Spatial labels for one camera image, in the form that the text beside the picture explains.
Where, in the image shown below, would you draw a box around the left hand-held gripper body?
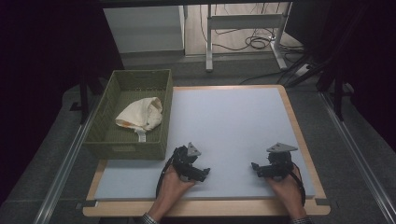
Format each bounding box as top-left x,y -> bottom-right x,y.
169,142 -> 203,182

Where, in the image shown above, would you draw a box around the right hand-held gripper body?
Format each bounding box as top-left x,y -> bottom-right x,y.
265,142 -> 299,181

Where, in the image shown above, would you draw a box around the cream cloth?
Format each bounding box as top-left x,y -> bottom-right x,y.
114,96 -> 164,144

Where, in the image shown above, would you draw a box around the green woven basket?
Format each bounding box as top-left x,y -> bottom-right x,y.
82,68 -> 174,161

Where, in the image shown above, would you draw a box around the person's left hand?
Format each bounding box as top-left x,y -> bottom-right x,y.
158,165 -> 197,204

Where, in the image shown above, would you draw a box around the person's right hand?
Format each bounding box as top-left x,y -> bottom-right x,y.
265,169 -> 304,204

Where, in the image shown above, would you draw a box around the wooden table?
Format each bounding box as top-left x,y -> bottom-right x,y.
82,84 -> 332,218

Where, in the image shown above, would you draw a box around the light blue table mat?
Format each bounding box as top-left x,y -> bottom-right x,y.
93,87 -> 317,201

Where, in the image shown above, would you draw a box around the dark stand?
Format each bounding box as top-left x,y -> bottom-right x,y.
316,59 -> 358,122
69,73 -> 106,125

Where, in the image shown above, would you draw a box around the white power strip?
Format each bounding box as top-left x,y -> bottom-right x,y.
293,63 -> 313,77

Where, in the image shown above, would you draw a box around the white cabinet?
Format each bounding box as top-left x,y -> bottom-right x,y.
103,5 -> 187,54

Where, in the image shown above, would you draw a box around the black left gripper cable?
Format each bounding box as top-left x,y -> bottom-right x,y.
155,154 -> 177,199

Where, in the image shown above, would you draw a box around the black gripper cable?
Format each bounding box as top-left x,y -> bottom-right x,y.
290,161 -> 307,207
155,154 -> 177,199

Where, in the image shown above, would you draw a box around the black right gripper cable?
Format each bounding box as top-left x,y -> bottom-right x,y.
290,161 -> 307,207

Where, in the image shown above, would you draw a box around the metal floor rail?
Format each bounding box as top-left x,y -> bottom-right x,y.
32,102 -> 104,224
318,91 -> 396,224

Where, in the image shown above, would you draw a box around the black floor cables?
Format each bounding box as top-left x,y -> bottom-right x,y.
199,2 -> 305,54

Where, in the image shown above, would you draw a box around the white desk frame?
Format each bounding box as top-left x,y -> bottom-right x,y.
205,2 -> 293,73

